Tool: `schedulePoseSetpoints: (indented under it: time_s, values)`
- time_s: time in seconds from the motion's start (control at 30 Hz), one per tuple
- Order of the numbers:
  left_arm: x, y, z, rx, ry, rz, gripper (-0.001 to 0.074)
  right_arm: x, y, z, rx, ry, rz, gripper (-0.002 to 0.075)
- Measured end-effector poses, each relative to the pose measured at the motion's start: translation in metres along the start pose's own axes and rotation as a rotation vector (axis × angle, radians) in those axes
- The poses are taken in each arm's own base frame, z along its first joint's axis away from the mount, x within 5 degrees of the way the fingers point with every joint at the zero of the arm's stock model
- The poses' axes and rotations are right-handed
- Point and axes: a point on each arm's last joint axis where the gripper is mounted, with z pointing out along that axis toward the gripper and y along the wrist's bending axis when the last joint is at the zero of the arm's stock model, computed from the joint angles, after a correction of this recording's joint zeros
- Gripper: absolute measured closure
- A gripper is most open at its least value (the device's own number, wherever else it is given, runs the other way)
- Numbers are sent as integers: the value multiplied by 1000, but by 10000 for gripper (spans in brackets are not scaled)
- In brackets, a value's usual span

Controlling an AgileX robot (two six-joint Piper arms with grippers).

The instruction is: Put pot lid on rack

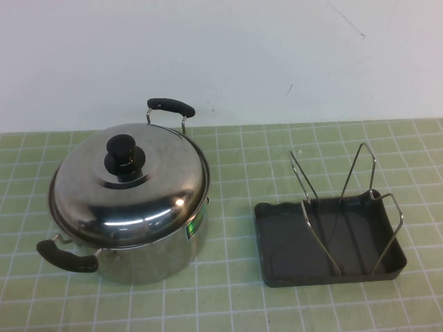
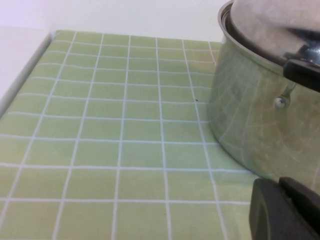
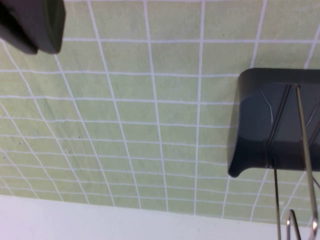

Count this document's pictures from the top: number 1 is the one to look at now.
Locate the green grid table mat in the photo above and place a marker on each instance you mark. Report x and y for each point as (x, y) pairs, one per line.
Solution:
(221, 304)

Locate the stainless steel lid black knob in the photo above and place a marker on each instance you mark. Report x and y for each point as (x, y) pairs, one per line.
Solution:
(149, 193)

